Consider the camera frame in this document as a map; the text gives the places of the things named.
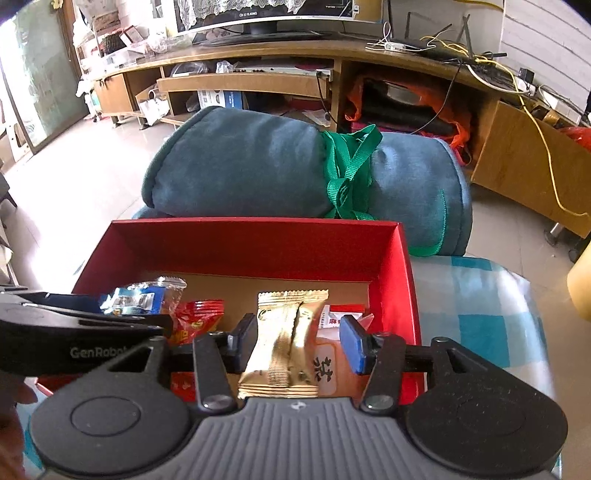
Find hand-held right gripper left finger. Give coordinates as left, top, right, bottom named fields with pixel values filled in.
left=107, top=313, right=259, bottom=413

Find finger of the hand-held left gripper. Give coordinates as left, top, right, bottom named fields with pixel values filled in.
left=28, top=307, right=175, bottom=339
left=0, top=290, right=107, bottom=312

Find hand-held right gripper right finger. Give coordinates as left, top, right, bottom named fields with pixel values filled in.
left=339, top=316, right=503, bottom=413

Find blue snack packet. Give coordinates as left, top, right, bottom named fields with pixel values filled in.
left=98, top=276, right=188, bottom=319

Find white red snack packet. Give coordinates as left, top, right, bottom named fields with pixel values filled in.
left=318, top=304, right=376, bottom=329

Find gold snack packet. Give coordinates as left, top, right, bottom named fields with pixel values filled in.
left=238, top=290, right=329, bottom=399

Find red cardboard box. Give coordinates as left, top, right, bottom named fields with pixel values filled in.
left=37, top=220, right=423, bottom=408

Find person's left hand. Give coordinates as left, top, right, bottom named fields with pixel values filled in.
left=0, top=375, right=40, bottom=480

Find orange white snack packet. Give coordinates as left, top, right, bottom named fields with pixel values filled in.
left=313, top=333, right=370, bottom=399

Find blue rolled cushion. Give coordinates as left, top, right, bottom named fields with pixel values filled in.
left=141, top=106, right=474, bottom=257

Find white plastic bags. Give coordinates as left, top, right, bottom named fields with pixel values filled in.
left=137, top=93, right=173, bottom=127

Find glass sliding door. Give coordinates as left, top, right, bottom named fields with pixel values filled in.
left=0, top=7, right=89, bottom=156

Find black cabinet caster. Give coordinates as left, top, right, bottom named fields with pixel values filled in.
left=544, top=223, right=570, bottom=246

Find orange plastic bag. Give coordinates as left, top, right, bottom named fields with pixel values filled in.
left=346, top=76, right=475, bottom=168

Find yellow trash bin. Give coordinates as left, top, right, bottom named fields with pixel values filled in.
left=567, top=247, right=591, bottom=320

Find blue white cardboard box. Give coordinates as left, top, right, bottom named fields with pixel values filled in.
left=198, top=89, right=246, bottom=112

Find wooden television cabinet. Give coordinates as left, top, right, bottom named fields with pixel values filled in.
left=92, top=39, right=591, bottom=239

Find brown wicker basket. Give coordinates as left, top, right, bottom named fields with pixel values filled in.
left=99, top=33, right=127, bottom=57

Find white flat set-top box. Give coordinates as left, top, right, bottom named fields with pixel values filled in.
left=173, top=64, right=334, bottom=79

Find white power adapter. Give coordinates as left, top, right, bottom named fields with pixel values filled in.
left=366, top=39, right=417, bottom=53

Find red plastic bag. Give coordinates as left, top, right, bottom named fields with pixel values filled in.
left=560, top=124, right=591, bottom=151

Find black router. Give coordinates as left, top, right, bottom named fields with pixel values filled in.
left=405, top=11, right=509, bottom=62

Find white power strip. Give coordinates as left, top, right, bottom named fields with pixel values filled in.
left=506, top=68, right=541, bottom=96

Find white lace cloth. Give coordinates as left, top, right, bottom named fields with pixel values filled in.
left=178, top=0, right=303, bottom=34

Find black flat television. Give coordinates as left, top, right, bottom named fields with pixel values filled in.
left=173, top=0, right=361, bottom=47

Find green strap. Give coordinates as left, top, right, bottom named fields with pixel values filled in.
left=321, top=124, right=384, bottom=221

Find black cable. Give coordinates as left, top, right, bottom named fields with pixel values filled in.
left=414, top=64, right=463, bottom=136

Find yellow cable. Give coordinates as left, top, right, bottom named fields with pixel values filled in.
left=466, top=41, right=586, bottom=219

